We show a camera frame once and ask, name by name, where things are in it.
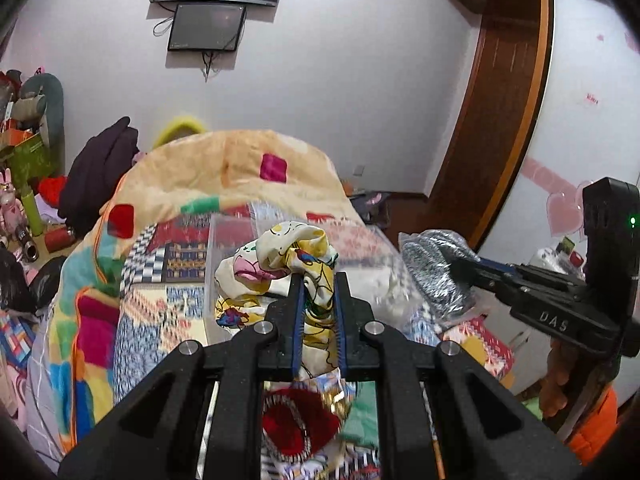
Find dark purple jacket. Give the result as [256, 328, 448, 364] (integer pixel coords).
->
[58, 116, 140, 238]

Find clear plastic storage box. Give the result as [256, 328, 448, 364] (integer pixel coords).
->
[212, 218, 424, 350]

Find grey speckled socks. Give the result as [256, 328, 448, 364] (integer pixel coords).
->
[398, 230, 480, 325]

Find green knitted cloth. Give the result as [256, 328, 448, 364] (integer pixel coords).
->
[340, 382, 380, 448]

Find brown wooden door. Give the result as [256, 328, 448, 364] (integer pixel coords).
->
[425, 0, 548, 248]

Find pink bunny toy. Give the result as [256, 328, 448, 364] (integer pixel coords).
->
[0, 168, 28, 240]

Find purple backpack on floor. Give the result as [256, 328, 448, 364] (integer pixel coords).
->
[348, 191, 390, 230]

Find grey plush toy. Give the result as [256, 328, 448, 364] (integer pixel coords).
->
[11, 73, 64, 164]

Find red pouch with trim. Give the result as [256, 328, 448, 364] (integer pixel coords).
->
[262, 388, 342, 464]

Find right hand holding gripper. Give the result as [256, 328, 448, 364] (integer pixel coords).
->
[539, 339, 579, 419]

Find small wall monitor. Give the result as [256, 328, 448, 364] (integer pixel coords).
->
[167, 2, 246, 53]

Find green cardboard box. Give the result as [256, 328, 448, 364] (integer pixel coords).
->
[1, 134, 58, 190]

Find beige fleece blanket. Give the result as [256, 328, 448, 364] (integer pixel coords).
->
[48, 130, 360, 452]

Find patchwork patterned bed sheet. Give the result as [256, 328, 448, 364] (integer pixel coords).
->
[109, 201, 516, 480]

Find cartoon print fabric scrunchie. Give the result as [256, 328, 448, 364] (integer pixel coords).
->
[214, 220, 338, 379]

